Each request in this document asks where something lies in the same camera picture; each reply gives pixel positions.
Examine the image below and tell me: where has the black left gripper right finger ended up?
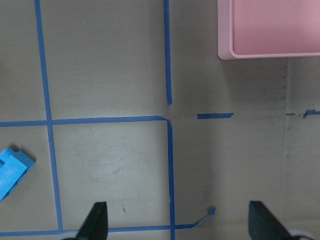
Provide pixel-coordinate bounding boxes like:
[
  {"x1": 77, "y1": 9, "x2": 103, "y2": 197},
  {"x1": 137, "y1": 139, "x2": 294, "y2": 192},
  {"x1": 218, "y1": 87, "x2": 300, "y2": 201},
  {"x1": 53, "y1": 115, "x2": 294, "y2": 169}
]
[{"x1": 248, "y1": 200, "x2": 294, "y2": 240}]

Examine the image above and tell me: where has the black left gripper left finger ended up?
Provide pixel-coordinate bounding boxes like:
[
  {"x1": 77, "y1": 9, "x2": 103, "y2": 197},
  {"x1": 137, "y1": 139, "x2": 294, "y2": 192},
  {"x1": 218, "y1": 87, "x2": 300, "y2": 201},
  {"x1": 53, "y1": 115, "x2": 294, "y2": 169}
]
[{"x1": 75, "y1": 201, "x2": 109, "y2": 240}]

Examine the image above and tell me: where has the blue toy block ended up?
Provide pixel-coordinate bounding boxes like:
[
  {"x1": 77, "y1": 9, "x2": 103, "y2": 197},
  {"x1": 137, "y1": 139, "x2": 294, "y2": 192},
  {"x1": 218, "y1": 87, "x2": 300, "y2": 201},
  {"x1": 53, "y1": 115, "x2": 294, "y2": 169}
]
[{"x1": 0, "y1": 148, "x2": 35, "y2": 201}]

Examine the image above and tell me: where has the pink plastic box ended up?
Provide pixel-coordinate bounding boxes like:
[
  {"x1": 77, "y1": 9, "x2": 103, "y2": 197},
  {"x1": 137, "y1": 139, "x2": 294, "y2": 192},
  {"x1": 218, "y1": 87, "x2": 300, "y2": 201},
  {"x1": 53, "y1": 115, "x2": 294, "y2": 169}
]
[{"x1": 217, "y1": 0, "x2": 320, "y2": 60}]

